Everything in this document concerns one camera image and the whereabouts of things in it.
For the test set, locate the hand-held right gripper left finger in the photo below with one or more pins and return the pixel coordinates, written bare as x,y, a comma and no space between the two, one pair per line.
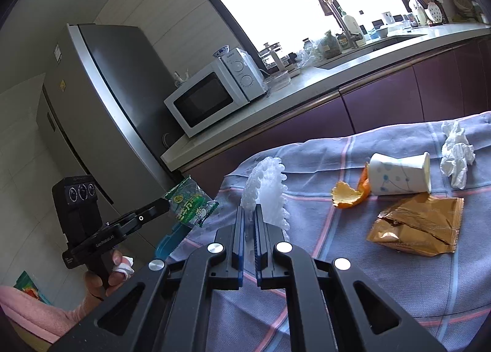
239,252

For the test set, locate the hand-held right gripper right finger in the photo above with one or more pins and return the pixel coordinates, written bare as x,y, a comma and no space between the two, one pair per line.
261,252

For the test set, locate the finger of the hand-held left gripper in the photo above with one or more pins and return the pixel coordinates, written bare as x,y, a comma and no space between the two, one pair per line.
147,214

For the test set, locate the teal trash bin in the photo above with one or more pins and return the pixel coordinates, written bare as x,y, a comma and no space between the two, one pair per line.
168,240

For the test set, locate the green snack wrapper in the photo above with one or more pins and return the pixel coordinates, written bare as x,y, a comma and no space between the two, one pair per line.
190,202

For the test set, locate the white foam fruit net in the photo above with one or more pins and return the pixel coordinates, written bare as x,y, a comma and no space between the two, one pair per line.
268,187

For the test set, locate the orange peel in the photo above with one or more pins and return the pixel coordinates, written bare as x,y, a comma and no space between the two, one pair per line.
347,196

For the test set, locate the dotted white paper cup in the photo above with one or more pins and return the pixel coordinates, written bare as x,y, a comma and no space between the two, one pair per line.
399,175

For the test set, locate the brown snack wrapper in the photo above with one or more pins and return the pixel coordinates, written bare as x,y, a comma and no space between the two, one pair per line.
418,221

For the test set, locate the white tissue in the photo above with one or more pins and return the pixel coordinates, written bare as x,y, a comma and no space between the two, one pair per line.
456,156

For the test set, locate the person's left hand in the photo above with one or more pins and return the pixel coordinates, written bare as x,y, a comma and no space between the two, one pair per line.
115,275

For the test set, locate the teal storage basket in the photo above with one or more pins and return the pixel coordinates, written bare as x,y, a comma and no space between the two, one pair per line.
30,288

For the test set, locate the grey refrigerator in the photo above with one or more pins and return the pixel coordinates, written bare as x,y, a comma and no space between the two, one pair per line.
107,106

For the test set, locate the white microwave oven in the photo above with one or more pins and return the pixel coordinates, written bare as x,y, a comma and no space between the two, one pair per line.
207,102

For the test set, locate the grey checked cloth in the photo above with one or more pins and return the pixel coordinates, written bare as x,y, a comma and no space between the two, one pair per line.
383,290

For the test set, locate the small white ornament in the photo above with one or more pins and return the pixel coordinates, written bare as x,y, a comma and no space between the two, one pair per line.
180,76

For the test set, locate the light kitchen countertop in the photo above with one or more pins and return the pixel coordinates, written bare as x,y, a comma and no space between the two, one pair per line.
291,99

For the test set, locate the clear glass container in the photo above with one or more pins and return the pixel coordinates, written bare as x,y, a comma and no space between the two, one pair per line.
279,79

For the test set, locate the blue patterned bowl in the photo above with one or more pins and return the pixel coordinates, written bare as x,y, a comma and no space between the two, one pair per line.
221,51

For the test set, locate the glass kettle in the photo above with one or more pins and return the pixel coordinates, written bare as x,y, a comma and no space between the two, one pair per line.
273,54

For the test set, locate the clear plastic bag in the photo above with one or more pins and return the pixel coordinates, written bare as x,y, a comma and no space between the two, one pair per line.
311,53

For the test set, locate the purple base cabinets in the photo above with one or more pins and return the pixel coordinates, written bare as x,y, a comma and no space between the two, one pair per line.
402,95

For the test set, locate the glass jar with greens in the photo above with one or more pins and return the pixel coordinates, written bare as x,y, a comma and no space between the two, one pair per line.
332,45

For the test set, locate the steel kitchen sink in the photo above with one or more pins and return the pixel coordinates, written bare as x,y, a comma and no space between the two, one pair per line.
364,52

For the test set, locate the white soap bottle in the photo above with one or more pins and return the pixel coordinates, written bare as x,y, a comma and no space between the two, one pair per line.
351,24

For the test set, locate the steel kitchen faucet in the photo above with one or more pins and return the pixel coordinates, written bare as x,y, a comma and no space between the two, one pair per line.
341,18

